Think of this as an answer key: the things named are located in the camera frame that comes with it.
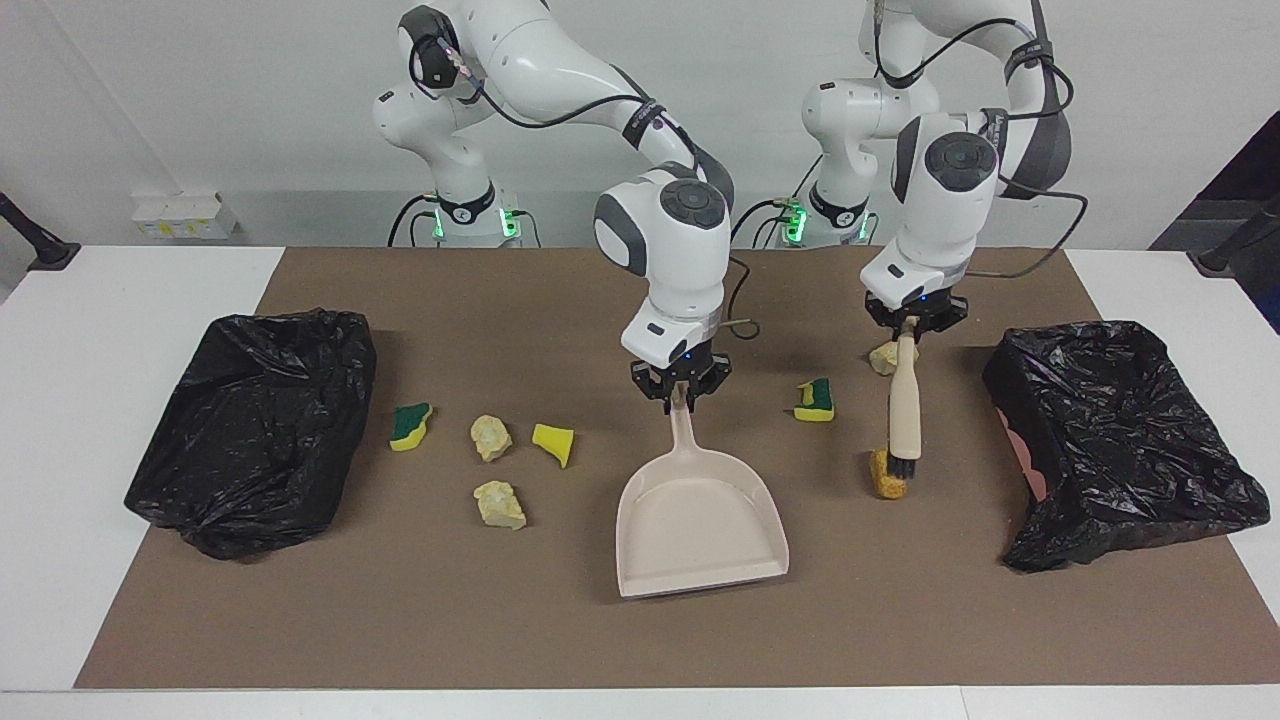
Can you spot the beige hand brush black bristles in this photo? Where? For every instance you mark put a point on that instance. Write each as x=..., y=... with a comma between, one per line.
x=905, y=400

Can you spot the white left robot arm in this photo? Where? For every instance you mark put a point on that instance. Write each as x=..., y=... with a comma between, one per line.
x=950, y=200

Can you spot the beige plastic dustpan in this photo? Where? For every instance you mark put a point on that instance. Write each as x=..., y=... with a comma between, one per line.
x=700, y=520

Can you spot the brown table mat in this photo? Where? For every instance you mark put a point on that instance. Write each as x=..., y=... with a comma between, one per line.
x=600, y=640

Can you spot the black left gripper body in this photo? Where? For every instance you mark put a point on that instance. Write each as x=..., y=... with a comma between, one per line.
x=915, y=312

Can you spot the pale beige sponge piece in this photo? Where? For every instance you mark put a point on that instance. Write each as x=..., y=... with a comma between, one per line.
x=882, y=358
x=490, y=437
x=498, y=505

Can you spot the dark slanted board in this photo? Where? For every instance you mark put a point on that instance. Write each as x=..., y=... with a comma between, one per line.
x=1260, y=170

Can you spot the green yellow sponge piece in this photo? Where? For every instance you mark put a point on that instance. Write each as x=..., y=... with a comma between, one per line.
x=818, y=400
x=408, y=428

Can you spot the black bag lined bin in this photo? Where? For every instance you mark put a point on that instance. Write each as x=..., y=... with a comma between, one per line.
x=250, y=440

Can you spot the black bag bin pink box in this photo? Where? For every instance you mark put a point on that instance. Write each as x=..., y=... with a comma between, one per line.
x=1130, y=440

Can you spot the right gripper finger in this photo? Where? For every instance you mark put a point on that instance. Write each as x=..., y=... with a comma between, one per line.
x=712, y=385
x=655, y=392

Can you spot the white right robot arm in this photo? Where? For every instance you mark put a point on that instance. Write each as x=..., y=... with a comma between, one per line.
x=670, y=250

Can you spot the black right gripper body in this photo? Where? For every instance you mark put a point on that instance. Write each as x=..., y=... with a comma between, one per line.
x=682, y=365

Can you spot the white wall socket box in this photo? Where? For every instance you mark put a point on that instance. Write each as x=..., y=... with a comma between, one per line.
x=185, y=218

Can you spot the yellow sponge wedge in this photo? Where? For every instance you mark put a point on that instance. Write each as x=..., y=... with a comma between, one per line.
x=553, y=440

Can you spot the brown sponge piece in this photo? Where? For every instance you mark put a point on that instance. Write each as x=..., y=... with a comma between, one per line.
x=885, y=485

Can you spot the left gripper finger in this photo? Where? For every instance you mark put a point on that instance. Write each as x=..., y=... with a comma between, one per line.
x=891, y=333
x=932, y=328

